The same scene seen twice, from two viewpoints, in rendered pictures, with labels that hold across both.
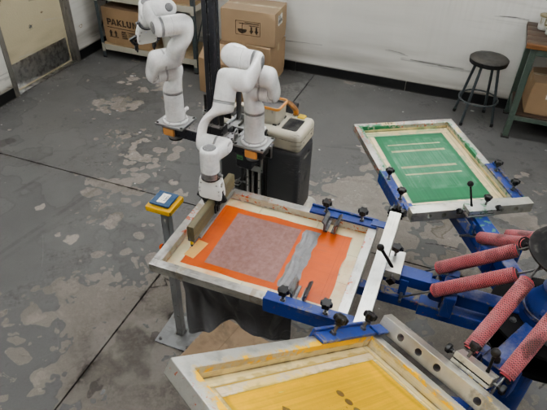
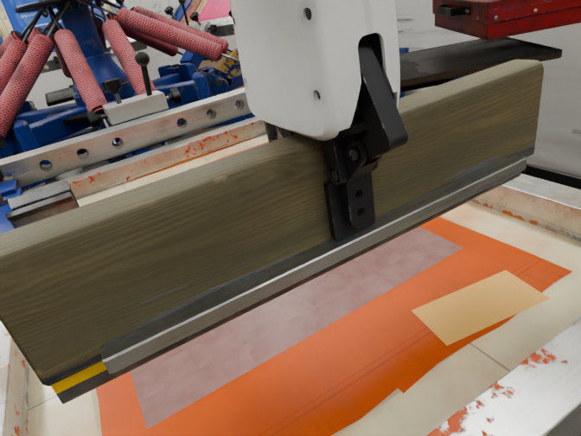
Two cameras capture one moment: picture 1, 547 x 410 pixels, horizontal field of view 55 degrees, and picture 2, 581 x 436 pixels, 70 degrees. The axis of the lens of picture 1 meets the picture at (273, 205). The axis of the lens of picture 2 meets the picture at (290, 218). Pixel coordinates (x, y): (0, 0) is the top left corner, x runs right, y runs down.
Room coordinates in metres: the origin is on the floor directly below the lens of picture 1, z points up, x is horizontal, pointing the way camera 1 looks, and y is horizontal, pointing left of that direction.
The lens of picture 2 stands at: (1.88, 0.40, 1.22)
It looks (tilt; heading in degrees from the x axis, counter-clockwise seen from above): 28 degrees down; 226
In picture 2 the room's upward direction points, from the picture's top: 12 degrees counter-clockwise
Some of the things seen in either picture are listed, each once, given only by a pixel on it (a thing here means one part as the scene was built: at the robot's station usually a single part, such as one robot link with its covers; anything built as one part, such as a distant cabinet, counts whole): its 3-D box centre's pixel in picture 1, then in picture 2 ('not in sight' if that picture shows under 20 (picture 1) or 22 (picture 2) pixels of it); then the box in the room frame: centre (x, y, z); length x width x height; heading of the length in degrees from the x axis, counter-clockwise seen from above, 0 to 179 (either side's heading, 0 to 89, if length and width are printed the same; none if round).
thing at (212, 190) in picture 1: (211, 185); (308, 16); (1.69, 0.25, 1.21); 0.10 x 0.07 x 0.11; 70
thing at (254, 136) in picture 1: (255, 124); not in sight; (2.18, 0.10, 1.21); 0.16 x 0.13 x 0.15; 156
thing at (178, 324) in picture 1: (173, 273); not in sight; (1.91, 0.50, 0.48); 0.22 x 0.22 x 0.96; 70
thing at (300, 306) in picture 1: (303, 311); not in sight; (1.26, -0.12, 0.98); 0.30 x 0.05 x 0.07; 70
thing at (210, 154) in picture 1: (216, 154); not in sight; (1.72, 0.23, 1.34); 0.15 x 0.10 x 0.11; 163
